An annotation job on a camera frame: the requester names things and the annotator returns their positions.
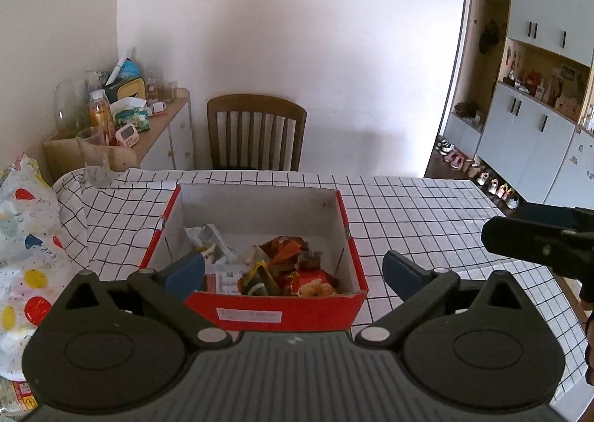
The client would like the white orange snack packet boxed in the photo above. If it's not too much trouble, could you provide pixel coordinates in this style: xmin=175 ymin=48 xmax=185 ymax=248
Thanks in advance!
xmin=205 ymin=265 xmax=249 ymax=295

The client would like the red yellow snack packet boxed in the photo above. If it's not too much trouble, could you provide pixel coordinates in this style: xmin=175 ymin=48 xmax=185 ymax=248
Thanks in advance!
xmin=287 ymin=269 xmax=339 ymax=298

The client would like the shiny brown snack bag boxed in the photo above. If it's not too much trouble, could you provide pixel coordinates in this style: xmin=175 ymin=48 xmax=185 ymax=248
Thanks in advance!
xmin=260 ymin=236 xmax=309 ymax=272

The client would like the dark green snack packet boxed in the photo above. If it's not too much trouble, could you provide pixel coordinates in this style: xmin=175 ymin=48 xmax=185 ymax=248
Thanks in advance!
xmin=238 ymin=262 xmax=281 ymax=296

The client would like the dark brown cake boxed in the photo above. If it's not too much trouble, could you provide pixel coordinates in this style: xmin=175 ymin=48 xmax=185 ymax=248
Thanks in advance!
xmin=295 ymin=251 xmax=322 ymax=271

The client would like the person right hand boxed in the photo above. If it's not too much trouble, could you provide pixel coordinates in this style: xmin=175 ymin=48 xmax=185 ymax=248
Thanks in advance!
xmin=585 ymin=311 xmax=594 ymax=387

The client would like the checkered white tablecloth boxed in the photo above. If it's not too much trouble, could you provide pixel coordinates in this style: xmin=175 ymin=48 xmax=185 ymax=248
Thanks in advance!
xmin=53 ymin=169 xmax=593 ymax=420

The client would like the red cardboard box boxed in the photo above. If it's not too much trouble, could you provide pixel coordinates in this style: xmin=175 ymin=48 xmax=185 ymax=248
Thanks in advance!
xmin=141 ymin=185 xmax=368 ymax=331

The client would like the row of shoes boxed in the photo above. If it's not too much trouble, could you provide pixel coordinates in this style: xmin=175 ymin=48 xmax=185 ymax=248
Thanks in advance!
xmin=425 ymin=136 xmax=523 ymax=217

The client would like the dotted colourful plastic bag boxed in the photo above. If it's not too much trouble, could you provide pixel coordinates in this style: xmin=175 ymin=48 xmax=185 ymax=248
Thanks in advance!
xmin=1 ymin=155 xmax=87 ymax=382

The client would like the white drawer sideboard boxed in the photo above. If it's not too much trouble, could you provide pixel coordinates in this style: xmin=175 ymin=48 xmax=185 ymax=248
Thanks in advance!
xmin=132 ymin=88 xmax=194 ymax=171

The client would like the pink kitchen timer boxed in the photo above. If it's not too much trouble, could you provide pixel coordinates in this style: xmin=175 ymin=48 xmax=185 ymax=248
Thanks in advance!
xmin=115 ymin=123 xmax=140 ymax=148

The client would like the clear glass cup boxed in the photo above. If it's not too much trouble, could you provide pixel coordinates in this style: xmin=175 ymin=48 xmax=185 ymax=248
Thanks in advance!
xmin=75 ymin=126 xmax=116 ymax=189

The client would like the brown wooden chair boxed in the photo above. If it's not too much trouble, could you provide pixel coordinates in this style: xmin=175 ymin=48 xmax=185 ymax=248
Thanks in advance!
xmin=206 ymin=94 xmax=307 ymax=172

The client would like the tissue pack green white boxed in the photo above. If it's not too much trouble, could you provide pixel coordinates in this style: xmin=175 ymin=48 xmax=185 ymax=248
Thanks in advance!
xmin=110 ymin=97 xmax=151 ymax=132

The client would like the orange drink bottle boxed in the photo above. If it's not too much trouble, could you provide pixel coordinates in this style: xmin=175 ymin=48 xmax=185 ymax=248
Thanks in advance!
xmin=89 ymin=89 xmax=116 ymax=145

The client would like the yellow radio box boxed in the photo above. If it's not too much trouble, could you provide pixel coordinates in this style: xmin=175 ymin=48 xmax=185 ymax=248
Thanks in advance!
xmin=104 ymin=77 xmax=146 ymax=104

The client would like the grey wall cabinet unit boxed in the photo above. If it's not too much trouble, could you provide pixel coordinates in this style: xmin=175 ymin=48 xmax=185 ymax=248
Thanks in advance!
xmin=443 ymin=0 xmax=593 ymax=208

